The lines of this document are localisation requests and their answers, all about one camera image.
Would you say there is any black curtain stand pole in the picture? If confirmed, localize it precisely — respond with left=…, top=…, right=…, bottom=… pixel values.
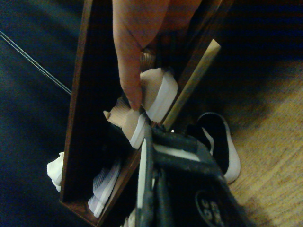
left=0, top=29, right=72, bottom=96

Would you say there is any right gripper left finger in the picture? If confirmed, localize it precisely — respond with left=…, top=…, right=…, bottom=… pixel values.
left=134, top=124, right=171, bottom=227

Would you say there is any black shoe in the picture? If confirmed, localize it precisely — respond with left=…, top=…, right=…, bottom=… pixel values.
left=187, top=112, right=241, bottom=184

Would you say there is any person's hand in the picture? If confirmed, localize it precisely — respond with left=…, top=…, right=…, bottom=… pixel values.
left=111, top=0, right=205, bottom=112

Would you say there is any white shoe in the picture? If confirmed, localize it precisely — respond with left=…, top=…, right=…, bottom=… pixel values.
left=46, top=151, right=65, bottom=192

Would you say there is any lilac shoe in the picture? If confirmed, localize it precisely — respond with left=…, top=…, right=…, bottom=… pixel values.
left=88, top=160, right=123, bottom=218

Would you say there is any brown shoe rack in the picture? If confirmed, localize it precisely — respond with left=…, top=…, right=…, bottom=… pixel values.
left=59, top=0, right=235, bottom=227

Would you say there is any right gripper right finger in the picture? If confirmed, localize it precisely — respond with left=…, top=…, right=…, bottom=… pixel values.
left=151, top=124, right=225, bottom=182

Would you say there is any tan shoe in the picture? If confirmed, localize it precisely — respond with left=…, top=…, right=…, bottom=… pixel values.
left=139, top=48, right=179, bottom=122
left=103, top=96, right=149, bottom=149

